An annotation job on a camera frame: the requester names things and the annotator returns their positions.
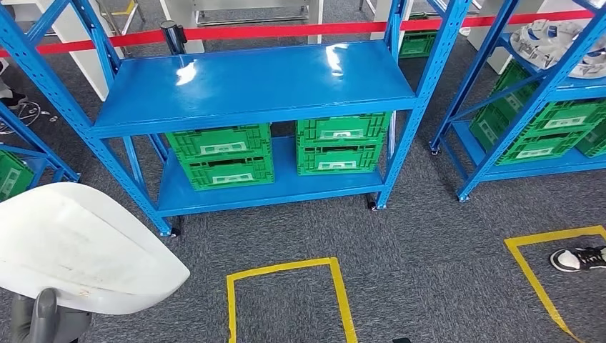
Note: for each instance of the black robot body part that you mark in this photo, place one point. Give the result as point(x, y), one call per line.
point(401, 340)

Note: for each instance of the white curved plastic part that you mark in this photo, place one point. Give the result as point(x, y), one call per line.
point(85, 246)

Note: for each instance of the chrome chair base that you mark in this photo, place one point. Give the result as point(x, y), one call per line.
point(26, 116)

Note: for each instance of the pile of white parts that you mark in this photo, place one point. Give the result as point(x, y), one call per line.
point(544, 42)

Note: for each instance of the blue metal shelf rack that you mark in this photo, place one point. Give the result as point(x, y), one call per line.
point(544, 168)
point(42, 156)
point(255, 85)

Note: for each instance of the person's shoe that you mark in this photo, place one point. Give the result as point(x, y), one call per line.
point(575, 259)

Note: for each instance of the chrome metal frame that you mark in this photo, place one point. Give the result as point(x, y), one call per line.
point(118, 14)

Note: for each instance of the yellow floor tape square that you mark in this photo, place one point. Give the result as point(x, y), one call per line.
point(284, 266)
point(525, 265)

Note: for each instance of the red barrier belt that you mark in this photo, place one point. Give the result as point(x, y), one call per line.
point(284, 31)

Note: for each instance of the black stanchion post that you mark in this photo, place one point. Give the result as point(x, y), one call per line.
point(173, 38)

